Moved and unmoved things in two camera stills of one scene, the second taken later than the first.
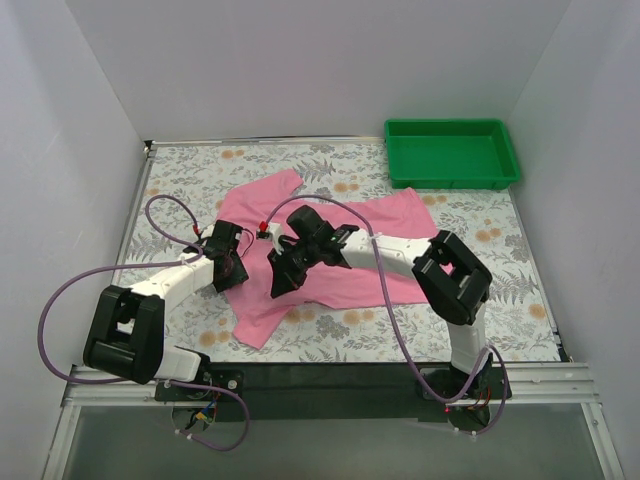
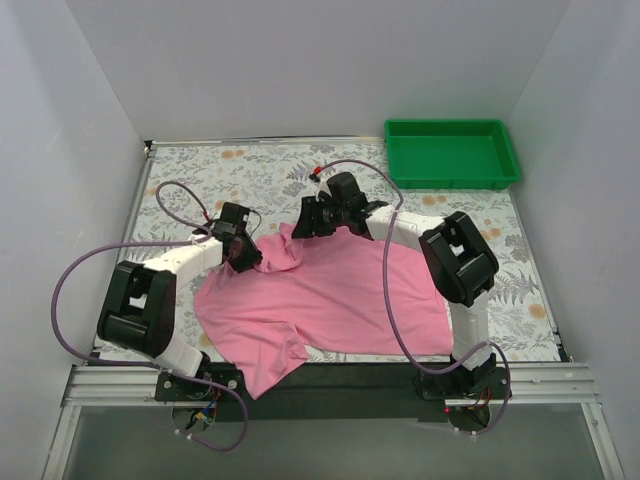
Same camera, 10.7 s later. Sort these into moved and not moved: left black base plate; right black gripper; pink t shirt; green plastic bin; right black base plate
Moved: right black gripper; pink t shirt
Not moved: green plastic bin; right black base plate; left black base plate
